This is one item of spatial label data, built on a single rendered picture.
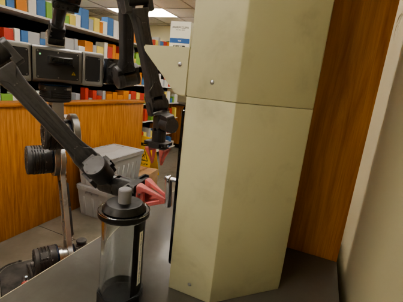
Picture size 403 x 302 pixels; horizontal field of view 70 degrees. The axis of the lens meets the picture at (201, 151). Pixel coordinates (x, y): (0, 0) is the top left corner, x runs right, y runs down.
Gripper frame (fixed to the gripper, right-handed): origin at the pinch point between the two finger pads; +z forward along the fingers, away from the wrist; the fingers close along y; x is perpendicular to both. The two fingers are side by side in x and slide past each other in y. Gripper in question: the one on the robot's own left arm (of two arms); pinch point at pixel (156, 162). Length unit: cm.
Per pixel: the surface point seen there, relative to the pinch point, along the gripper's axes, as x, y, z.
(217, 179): -46, 42, -14
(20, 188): 55, -162, 68
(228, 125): -46, 43, -26
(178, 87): -46, 31, -33
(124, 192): -56, 26, -11
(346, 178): -9, 70, -12
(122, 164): 131, -116, 54
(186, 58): -46, 32, -39
